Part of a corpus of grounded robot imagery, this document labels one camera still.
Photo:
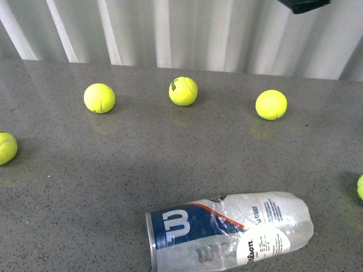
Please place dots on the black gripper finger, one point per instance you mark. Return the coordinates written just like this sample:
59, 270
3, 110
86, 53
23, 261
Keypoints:
303, 6

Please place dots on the clear Wilson tennis ball can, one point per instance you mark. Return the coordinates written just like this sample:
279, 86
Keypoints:
227, 231

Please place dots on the tennis ball, far right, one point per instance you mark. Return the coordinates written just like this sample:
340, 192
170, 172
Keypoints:
271, 105

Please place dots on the tennis ball, Wilson logo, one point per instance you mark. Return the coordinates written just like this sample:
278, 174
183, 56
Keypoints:
183, 91

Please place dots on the tennis ball, Wilson 3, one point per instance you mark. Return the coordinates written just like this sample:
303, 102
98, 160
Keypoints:
360, 187

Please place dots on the tennis ball, plain seam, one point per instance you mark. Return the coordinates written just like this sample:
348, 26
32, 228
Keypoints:
99, 98

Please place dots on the tennis ball, near left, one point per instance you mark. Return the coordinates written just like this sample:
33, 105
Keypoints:
8, 148

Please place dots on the white pleated curtain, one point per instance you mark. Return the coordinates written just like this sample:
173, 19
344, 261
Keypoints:
255, 37

